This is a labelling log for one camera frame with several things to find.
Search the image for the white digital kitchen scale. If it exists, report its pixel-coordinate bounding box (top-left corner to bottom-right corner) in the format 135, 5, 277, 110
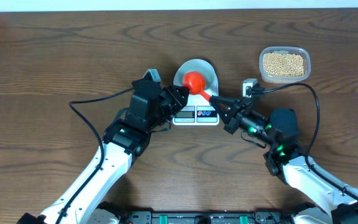
173, 95, 219, 126

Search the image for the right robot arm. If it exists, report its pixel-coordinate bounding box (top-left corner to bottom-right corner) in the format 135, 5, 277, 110
209, 96, 358, 223

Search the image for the black cable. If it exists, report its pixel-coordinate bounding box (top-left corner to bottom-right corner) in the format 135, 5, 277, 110
54, 86, 135, 224
250, 82, 358, 209

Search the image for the pile of soybeans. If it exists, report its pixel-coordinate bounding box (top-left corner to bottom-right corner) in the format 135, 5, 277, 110
262, 53, 305, 77

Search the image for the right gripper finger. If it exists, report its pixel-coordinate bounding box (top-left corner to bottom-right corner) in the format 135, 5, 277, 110
209, 95, 244, 109
211, 102, 238, 124

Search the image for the right black cable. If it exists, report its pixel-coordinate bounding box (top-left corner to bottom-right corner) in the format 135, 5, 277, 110
250, 82, 358, 209

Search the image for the clear plastic container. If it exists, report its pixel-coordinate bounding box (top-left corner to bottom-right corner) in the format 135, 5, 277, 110
259, 47, 311, 84

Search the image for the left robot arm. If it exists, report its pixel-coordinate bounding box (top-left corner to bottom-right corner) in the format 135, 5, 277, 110
18, 85, 190, 223

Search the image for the red measuring scoop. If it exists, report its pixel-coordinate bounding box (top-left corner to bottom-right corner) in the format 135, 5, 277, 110
183, 72, 211, 102

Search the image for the left black cable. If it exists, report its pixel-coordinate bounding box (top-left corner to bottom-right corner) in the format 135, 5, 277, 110
54, 86, 135, 224

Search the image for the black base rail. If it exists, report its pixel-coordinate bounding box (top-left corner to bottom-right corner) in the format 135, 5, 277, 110
87, 202, 318, 224

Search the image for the light blue bowl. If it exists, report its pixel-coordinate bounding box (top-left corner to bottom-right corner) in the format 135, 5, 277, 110
173, 59, 219, 96

